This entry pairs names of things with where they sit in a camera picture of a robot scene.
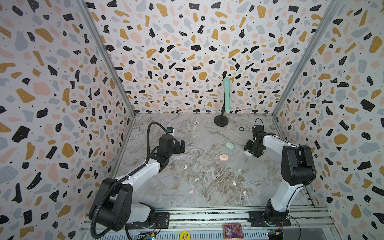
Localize pink white earbud case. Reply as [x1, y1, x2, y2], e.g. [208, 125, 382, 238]
[219, 154, 229, 162]

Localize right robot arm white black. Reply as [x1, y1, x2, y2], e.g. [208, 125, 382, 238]
[244, 125, 316, 226]

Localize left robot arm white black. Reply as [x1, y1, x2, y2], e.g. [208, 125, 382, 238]
[89, 134, 186, 239]

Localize mint green earbud case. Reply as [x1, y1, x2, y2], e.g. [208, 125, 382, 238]
[226, 142, 235, 150]

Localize black microphone stand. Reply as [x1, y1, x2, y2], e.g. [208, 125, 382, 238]
[214, 93, 229, 127]

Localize mint green microphone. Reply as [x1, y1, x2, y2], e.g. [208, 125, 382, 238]
[223, 77, 231, 114]

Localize pink square tag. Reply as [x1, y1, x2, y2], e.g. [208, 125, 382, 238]
[223, 224, 244, 240]

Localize yellow round sticker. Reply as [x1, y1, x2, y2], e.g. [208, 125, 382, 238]
[179, 231, 191, 240]

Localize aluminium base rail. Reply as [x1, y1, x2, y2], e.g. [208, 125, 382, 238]
[77, 206, 337, 240]

